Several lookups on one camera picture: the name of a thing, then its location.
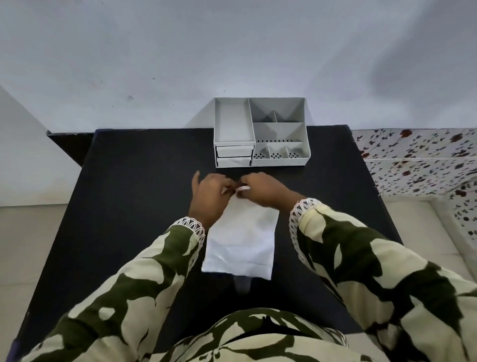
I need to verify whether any white cushion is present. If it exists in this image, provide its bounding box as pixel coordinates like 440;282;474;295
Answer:
381;196;477;282

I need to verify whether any person's camouflage torso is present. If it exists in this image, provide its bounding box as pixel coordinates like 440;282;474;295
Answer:
158;308;384;362

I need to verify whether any person's right forearm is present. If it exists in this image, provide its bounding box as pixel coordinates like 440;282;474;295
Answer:
289;198;477;362

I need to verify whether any white desk organizer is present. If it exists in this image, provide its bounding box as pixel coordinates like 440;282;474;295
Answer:
213;97;311;168

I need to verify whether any person's right hand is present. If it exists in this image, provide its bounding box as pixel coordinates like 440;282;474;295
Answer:
238;173;307;209

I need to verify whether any white organizer drawer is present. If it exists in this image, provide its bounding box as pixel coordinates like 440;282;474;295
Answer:
216;146;255;157
216;156;254;168

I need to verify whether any person's left forearm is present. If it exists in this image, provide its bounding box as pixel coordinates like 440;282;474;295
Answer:
20;217;206;362

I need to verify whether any floral patterned cloth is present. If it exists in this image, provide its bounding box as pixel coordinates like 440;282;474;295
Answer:
352;129;477;237

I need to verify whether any person's left hand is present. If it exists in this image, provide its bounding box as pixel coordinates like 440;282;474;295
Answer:
189;171;237;227

